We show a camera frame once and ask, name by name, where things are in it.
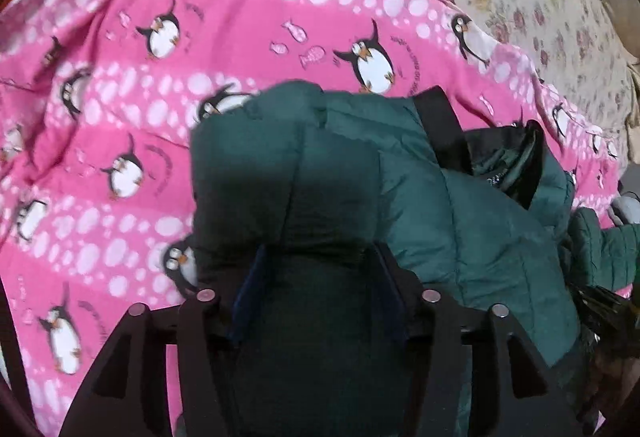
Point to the dark green puffer jacket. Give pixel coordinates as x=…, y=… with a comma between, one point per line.
x=317, y=178

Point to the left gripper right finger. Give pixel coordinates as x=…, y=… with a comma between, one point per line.
x=447, y=347

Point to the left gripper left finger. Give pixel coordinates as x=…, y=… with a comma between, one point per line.
x=125, y=391

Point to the grey sweatshirt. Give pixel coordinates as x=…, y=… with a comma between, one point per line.
x=625, y=210

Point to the pink penguin blanket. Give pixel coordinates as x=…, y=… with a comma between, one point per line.
x=98, y=100

